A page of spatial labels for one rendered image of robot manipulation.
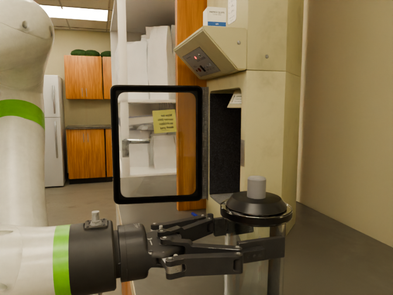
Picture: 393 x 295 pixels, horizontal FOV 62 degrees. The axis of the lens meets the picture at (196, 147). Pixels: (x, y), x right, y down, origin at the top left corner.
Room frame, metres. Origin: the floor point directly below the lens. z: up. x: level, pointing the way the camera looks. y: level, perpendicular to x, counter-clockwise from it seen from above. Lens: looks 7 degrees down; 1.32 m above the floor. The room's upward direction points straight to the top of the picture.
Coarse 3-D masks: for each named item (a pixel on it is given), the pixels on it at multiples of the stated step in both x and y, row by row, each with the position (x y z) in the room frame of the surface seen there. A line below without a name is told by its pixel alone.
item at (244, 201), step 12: (252, 180) 0.47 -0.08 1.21; (264, 180) 0.48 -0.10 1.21; (240, 192) 0.51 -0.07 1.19; (252, 192) 0.47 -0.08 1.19; (264, 192) 0.48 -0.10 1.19; (228, 204) 0.48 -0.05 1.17; (240, 204) 0.46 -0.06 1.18; (252, 204) 0.45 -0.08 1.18; (264, 204) 0.45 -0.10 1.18; (276, 204) 0.45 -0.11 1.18
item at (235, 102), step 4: (236, 92) 0.97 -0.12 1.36; (240, 92) 0.95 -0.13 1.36; (232, 96) 0.99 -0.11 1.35; (236, 96) 0.96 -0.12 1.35; (240, 96) 0.94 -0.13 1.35; (232, 100) 0.97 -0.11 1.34; (236, 100) 0.95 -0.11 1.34; (240, 100) 0.94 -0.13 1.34; (232, 104) 0.96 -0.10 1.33; (236, 104) 0.94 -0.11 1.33; (240, 104) 0.93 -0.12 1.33
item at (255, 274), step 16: (224, 208) 0.47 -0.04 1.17; (288, 208) 0.47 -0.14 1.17; (240, 224) 0.44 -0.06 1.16; (240, 240) 0.45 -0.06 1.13; (256, 272) 0.44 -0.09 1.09; (272, 272) 0.44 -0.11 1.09; (224, 288) 0.48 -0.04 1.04; (240, 288) 0.45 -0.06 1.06; (256, 288) 0.44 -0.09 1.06; (272, 288) 0.44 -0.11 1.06
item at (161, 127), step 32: (128, 96) 1.08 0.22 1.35; (160, 96) 1.10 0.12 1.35; (192, 96) 1.12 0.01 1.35; (128, 128) 1.08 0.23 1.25; (160, 128) 1.10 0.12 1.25; (192, 128) 1.12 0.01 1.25; (128, 160) 1.08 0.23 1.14; (160, 160) 1.10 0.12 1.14; (192, 160) 1.12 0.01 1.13; (128, 192) 1.08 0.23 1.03; (160, 192) 1.10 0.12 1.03; (192, 192) 1.12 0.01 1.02
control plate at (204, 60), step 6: (198, 48) 0.91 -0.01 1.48; (186, 54) 1.03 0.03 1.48; (192, 54) 0.98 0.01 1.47; (204, 54) 0.91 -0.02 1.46; (186, 60) 1.07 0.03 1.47; (192, 60) 1.03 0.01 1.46; (198, 60) 0.98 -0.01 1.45; (204, 60) 0.95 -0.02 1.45; (210, 60) 0.91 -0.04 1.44; (192, 66) 1.07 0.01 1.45; (198, 66) 1.03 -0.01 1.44; (210, 66) 0.95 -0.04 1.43; (216, 66) 0.91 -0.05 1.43; (198, 72) 1.07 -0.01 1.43; (204, 72) 1.03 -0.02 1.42; (210, 72) 0.99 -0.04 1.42
